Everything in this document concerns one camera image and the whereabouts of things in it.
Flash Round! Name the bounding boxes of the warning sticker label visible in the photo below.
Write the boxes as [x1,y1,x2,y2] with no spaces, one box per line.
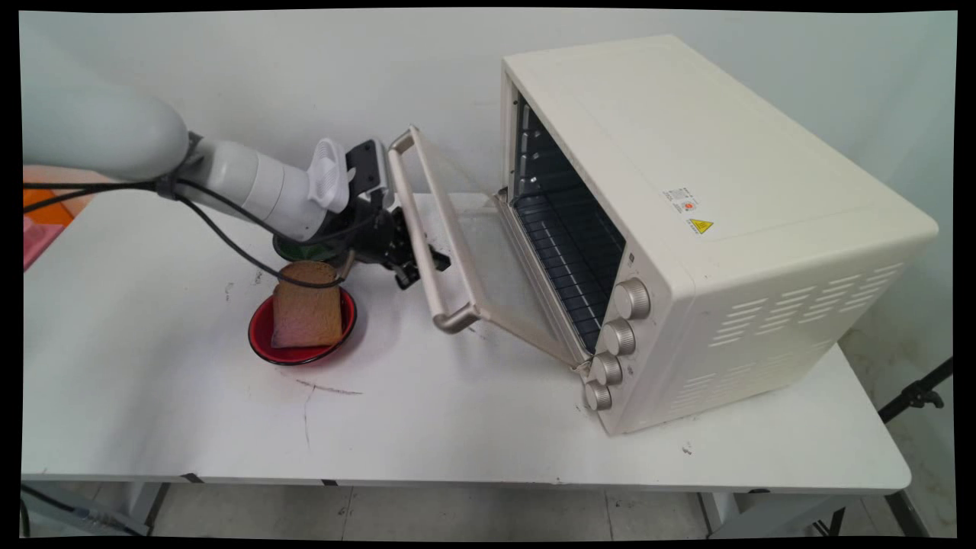
[663,186,714,236]

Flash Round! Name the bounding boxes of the orange box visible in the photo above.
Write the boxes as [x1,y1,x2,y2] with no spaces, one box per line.
[23,188,79,226]

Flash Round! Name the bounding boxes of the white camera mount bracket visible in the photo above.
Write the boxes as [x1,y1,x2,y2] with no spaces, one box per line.
[308,137,356,214]

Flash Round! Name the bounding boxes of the brown toast slice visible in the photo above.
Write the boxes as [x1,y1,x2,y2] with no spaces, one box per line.
[271,261,344,349]

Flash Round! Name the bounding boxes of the black floor cable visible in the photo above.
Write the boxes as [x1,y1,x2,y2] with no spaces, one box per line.
[21,483,151,537]

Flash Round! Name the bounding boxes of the glass oven door with handle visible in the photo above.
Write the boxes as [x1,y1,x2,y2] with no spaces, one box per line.
[387,125,592,371]

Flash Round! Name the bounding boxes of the grey table frame leg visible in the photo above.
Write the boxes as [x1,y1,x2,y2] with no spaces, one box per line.
[126,481,172,535]
[698,491,927,539]

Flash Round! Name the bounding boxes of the red bowl with black rim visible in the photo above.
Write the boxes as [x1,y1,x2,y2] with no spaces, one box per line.
[248,285,358,367]

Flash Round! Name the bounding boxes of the cream toaster oven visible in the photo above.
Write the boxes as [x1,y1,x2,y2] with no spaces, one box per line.
[499,34,939,436]

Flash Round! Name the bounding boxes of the metal oven rack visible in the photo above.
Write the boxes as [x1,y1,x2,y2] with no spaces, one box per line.
[514,191,627,353]

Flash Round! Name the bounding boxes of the black tripod leg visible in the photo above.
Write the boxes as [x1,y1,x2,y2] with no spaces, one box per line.
[877,356,955,425]

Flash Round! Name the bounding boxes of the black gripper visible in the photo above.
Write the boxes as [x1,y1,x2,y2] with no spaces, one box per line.
[335,191,451,291]

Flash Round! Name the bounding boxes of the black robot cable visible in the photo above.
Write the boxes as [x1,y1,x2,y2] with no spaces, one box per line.
[23,177,348,291]

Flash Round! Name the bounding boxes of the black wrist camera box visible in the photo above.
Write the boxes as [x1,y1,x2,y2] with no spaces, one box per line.
[345,139,387,196]

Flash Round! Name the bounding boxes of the pink box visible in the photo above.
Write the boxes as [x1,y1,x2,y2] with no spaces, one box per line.
[23,216,66,272]

